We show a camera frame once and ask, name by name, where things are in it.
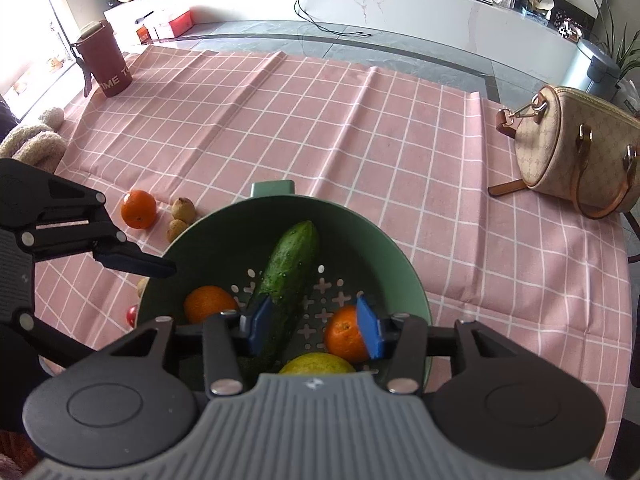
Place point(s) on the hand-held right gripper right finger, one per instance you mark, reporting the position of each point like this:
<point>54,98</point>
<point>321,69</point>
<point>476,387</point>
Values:
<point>367,330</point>

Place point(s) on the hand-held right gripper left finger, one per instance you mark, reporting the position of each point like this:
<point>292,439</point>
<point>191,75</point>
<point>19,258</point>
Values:
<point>260,327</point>

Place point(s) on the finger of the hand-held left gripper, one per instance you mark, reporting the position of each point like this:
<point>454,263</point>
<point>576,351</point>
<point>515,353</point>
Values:
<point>50,337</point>
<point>135,262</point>

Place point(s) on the orange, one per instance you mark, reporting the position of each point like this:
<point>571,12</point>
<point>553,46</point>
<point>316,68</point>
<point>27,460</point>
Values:
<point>342,335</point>
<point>139,209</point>
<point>207,305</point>

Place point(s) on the green cucumber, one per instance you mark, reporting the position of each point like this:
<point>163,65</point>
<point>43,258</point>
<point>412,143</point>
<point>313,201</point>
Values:
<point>290,260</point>

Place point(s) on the green colander bowl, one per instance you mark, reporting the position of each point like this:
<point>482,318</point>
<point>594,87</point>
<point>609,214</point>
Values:
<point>380,240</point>

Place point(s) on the small brown fruit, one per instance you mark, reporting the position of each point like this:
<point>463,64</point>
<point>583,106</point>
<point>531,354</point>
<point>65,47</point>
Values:
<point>176,230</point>
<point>183,209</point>

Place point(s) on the red cherry tomato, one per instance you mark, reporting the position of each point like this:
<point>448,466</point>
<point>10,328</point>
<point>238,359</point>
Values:
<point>131,316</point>

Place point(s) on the yellow lemon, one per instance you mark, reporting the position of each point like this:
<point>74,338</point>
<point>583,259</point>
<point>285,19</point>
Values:
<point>315,364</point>

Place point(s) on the beige plush toy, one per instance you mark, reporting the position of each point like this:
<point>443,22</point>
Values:
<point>35,145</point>

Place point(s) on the pink checked tablecloth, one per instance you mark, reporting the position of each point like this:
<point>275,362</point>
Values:
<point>350,135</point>

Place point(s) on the dark red tumbler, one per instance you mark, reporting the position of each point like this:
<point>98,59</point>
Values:
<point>107,62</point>

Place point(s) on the small orange box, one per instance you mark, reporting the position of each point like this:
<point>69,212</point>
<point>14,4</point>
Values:
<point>143,34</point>

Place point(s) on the white box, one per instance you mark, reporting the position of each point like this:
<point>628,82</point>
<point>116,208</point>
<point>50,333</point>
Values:
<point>160,25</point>

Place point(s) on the red box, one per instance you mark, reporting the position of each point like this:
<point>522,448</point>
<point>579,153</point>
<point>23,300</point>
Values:
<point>181,21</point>

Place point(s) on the beige patterned handbag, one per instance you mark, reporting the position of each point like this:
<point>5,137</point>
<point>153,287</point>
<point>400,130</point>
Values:
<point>560,145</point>

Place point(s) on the silver trash can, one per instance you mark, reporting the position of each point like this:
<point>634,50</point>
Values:
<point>592,72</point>

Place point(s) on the green potted plant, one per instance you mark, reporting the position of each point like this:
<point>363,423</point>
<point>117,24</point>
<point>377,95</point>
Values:
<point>627,55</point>

